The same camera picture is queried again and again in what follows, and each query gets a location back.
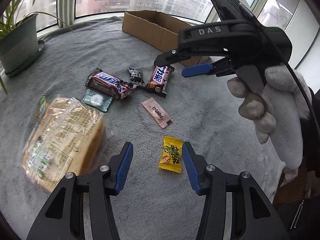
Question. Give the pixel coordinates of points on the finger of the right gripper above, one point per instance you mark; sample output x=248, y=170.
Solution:
x=188, y=56
x=207, y=69

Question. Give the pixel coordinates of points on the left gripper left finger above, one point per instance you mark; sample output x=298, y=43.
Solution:
x=62, y=215

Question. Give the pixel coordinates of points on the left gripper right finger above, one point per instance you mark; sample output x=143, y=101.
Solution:
x=253, y=216

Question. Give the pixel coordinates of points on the bagged sliced bread loaf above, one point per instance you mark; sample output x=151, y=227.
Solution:
x=68, y=138

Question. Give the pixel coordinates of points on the yellow candy packet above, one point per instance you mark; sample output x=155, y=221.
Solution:
x=171, y=153

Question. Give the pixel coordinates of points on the white gloved right hand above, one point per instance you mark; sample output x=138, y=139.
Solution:
x=276, y=108

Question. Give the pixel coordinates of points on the open cardboard box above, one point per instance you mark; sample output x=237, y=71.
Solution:
x=156, y=28

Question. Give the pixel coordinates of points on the large Snickers bar Chinese label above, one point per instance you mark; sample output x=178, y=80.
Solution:
x=159, y=79

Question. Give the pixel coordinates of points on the small black candy wrapper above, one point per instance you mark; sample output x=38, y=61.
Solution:
x=136, y=77

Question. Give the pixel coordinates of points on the pink snack sachet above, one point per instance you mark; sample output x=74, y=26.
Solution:
x=162, y=118

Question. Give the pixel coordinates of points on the brown Snickers bar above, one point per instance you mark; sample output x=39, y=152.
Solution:
x=109, y=84

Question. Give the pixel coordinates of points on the small teal candy packet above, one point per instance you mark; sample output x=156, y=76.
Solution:
x=97, y=100

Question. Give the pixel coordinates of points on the green potted spider plant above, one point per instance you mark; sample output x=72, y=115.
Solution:
x=20, y=47

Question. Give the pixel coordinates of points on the black camera module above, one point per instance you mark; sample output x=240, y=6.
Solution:
x=228, y=9

